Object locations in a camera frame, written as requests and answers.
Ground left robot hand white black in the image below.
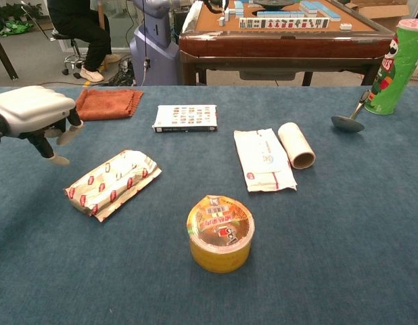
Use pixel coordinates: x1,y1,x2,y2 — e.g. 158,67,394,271
0,85,85,167

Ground cream red snack packet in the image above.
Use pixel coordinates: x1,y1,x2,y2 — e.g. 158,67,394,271
63,149,163,223

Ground blue robot base column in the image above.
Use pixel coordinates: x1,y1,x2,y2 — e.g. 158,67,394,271
129,0,196,86

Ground dark table leg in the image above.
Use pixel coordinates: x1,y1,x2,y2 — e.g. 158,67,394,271
0,29,20,81

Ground black swivel stool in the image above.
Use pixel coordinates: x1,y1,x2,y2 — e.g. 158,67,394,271
51,29,91,79

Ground orange folded towel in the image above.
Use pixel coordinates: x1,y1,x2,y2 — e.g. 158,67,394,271
74,88,145,122

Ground green potted plants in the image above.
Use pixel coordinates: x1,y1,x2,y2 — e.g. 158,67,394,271
0,2,44,37

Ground person in black clothes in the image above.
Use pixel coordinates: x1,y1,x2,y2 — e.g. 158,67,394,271
46,0,122,83

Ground white box with small pictures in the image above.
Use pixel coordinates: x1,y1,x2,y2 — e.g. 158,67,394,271
152,104,218,133

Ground yellow jelly cup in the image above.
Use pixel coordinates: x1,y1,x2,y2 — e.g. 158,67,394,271
186,194,256,274

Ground white wet wipes pack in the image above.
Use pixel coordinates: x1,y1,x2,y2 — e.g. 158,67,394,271
233,127,298,193

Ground brown mahjong table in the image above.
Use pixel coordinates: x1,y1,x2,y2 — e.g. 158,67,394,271
178,0,396,86

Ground row of face-up mahjong tiles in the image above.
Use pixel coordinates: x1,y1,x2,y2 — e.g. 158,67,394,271
238,17,331,30

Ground white paper roll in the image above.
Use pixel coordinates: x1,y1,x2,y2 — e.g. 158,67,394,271
277,122,317,170

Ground metal ladle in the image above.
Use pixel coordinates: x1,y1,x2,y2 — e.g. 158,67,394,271
331,89,371,133

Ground blue felt table cover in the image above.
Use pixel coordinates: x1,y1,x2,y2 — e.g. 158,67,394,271
0,85,418,325

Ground cardboard box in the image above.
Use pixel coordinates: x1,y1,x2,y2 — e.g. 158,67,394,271
350,0,410,20

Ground green chips can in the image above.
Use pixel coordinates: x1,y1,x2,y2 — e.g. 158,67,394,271
363,18,418,116

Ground black floor cable bundle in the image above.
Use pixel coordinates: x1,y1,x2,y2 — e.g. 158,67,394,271
100,57,137,86

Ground hanging black pendant cable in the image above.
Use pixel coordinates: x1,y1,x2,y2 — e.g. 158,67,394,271
141,0,152,85

